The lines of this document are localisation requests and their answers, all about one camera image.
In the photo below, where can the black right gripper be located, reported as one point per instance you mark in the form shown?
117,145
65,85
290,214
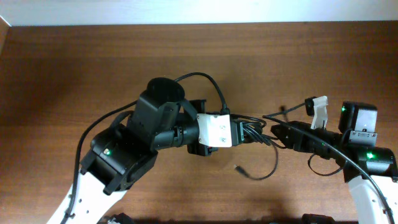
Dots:
295,140

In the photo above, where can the black arm base clamp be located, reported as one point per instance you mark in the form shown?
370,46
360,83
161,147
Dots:
316,219

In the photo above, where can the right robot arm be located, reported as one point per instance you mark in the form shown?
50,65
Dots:
369,171

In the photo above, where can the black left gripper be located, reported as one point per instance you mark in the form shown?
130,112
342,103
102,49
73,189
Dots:
196,150

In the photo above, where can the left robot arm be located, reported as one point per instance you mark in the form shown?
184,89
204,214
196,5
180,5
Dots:
120,155

